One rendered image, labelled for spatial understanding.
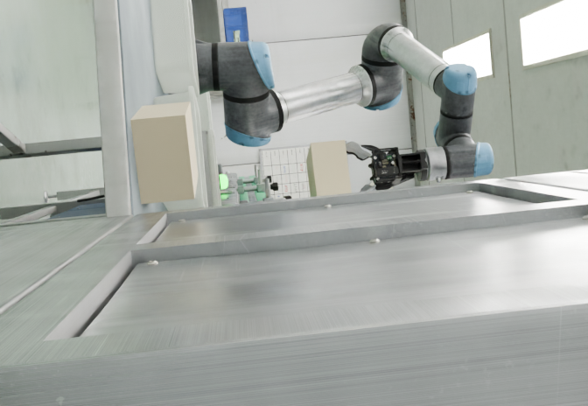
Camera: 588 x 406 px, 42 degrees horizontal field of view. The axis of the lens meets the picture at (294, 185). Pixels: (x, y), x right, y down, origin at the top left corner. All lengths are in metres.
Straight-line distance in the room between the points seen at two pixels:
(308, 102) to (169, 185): 0.95
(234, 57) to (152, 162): 0.80
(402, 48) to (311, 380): 1.67
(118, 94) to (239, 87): 0.83
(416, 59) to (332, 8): 6.12
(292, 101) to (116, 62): 0.96
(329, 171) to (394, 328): 1.34
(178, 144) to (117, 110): 0.10
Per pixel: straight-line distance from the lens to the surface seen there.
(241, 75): 1.85
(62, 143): 2.66
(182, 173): 1.09
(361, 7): 8.05
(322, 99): 2.01
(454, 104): 1.78
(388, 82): 2.11
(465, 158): 1.74
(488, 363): 0.34
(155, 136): 1.08
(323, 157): 1.66
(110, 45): 1.08
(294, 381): 0.33
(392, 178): 1.68
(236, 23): 7.28
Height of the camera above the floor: 0.89
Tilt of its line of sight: 4 degrees up
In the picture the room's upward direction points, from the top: 84 degrees clockwise
